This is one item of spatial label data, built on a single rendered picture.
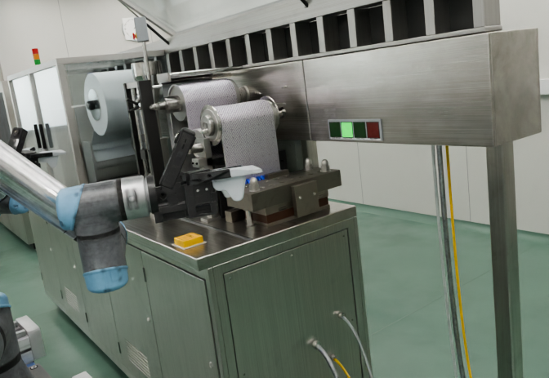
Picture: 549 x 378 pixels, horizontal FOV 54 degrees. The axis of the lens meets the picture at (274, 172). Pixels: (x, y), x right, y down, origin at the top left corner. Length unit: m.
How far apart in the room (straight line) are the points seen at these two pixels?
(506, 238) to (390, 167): 3.25
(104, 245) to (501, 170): 1.18
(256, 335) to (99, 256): 0.92
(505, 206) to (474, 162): 2.69
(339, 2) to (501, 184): 0.77
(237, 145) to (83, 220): 1.05
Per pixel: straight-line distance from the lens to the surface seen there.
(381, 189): 5.09
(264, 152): 2.00
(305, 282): 1.87
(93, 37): 7.65
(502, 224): 1.77
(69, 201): 0.97
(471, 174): 4.46
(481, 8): 1.53
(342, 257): 1.97
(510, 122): 1.59
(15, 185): 1.10
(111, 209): 0.96
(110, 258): 0.98
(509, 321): 1.88
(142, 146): 2.24
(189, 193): 0.96
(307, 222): 1.83
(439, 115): 1.61
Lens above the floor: 1.40
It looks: 10 degrees down
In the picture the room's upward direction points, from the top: 7 degrees counter-clockwise
